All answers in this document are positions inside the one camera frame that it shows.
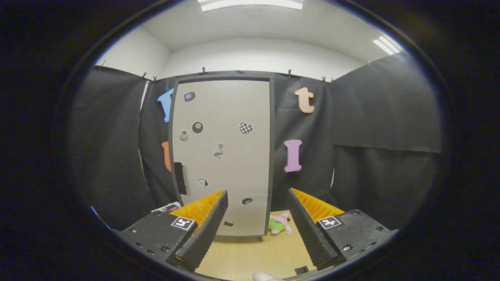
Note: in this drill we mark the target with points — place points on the pink and green plush toy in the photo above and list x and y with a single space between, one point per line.
277 225

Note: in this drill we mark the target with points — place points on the black backdrop cloth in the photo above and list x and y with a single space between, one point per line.
371 136

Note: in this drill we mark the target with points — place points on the grey shoe cabinet door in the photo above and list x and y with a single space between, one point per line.
226 175

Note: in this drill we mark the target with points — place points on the grey shoe cabinet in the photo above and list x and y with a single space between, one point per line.
222 76

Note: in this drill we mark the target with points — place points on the long ceiling light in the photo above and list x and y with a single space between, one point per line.
250 4

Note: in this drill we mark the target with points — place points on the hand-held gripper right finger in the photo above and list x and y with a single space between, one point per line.
308 234

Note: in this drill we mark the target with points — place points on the small ceiling light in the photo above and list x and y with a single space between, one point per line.
386 45

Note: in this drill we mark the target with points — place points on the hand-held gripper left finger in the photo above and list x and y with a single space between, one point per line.
207 234

